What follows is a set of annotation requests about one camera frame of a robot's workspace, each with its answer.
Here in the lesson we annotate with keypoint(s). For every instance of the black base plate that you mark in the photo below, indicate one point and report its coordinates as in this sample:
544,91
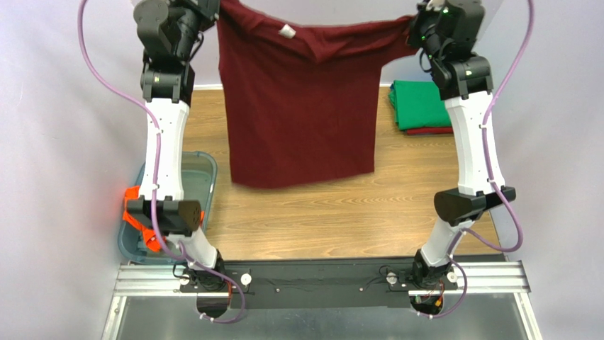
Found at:
340,283

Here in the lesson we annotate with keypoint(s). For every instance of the teal plastic bin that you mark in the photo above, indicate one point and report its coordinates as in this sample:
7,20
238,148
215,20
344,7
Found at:
198,174

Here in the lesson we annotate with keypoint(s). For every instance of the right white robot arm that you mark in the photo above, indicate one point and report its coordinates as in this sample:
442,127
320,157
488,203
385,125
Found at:
466,90

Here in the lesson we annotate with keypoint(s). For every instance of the maroon t shirt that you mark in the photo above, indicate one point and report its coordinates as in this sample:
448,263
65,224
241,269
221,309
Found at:
301,100

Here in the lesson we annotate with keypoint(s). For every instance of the aluminium rail frame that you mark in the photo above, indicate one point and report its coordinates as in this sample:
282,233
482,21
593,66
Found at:
487,297

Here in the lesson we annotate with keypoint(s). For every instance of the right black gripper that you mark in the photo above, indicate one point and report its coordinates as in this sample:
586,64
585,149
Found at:
420,24

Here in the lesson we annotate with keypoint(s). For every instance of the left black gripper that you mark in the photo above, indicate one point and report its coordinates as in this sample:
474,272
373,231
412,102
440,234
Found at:
207,8

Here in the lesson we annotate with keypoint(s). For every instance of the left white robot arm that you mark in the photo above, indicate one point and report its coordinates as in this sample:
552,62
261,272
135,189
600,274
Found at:
167,93

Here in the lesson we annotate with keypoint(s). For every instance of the green folded t shirt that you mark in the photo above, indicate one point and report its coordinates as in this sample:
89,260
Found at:
417,105

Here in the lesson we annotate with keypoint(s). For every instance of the red folded t shirt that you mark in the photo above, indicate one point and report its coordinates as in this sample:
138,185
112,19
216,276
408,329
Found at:
429,131

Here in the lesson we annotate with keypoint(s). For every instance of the orange t shirt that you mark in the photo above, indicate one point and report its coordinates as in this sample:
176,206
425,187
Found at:
180,217

